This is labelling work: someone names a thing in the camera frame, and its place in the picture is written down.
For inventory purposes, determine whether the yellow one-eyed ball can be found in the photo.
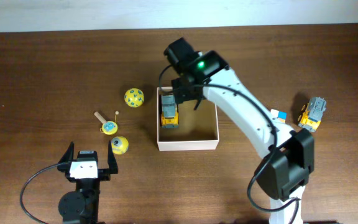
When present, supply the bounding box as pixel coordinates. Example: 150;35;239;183
111;136;129;155

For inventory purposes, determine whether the multicolour puzzle cube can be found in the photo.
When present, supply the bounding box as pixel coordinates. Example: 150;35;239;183
270;109;287;123

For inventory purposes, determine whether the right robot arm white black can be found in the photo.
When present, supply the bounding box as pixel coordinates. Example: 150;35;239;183
163;37;314;223

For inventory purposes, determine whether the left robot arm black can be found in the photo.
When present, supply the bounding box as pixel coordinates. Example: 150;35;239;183
58;142;118;224

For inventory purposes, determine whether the yellow wooden rattle drum toy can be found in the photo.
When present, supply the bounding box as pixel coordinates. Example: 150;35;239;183
94;111;118;135

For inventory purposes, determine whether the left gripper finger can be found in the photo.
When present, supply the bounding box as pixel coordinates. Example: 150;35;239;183
59;141;75;163
108;141;118;174

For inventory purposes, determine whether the pink cardboard box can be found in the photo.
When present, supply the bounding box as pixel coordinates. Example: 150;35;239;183
156;86;219;151

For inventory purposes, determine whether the yellow grey toy truck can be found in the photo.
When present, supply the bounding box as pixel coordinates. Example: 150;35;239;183
298;97;326;133
160;95;179;129

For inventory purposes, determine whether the yellow ball with blue letters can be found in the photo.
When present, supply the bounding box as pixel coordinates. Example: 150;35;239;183
124;88;144;108

